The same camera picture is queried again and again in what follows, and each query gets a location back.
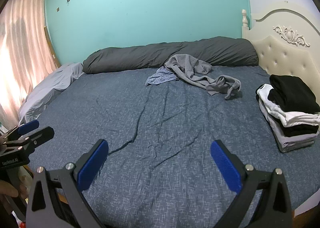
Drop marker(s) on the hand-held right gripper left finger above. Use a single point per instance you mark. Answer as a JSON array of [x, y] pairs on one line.
[[92, 165]]

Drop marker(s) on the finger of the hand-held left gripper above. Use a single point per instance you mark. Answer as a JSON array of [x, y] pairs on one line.
[[42, 135], [28, 126]]

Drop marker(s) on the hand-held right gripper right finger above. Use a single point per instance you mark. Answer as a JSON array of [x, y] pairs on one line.
[[225, 165]]

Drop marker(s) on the grey knit sweater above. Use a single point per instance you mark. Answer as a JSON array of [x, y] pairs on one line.
[[190, 68]]

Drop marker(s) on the person's left hand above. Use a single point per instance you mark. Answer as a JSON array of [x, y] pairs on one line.
[[7, 189]]

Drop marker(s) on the light grey pillow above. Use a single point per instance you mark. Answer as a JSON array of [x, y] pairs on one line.
[[47, 88]]

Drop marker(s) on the light grey folded garment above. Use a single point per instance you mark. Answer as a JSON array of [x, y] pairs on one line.
[[292, 144]]

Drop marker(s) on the thin black folded garment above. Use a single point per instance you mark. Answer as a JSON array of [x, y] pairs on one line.
[[297, 130]]

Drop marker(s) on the pink curtain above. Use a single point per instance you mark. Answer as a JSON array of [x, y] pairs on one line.
[[22, 43]]

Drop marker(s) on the wooden board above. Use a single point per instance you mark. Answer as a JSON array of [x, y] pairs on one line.
[[51, 45]]

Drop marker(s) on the thick black folded garment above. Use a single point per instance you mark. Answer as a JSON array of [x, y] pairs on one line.
[[292, 90]]

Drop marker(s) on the blue patterned garment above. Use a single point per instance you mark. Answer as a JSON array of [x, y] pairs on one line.
[[160, 78]]

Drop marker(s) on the dark grey long pillow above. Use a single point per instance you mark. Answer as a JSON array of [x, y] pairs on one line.
[[150, 55]]

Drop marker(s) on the cream tufted headboard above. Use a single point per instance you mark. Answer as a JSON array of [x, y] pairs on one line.
[[282, 50]]

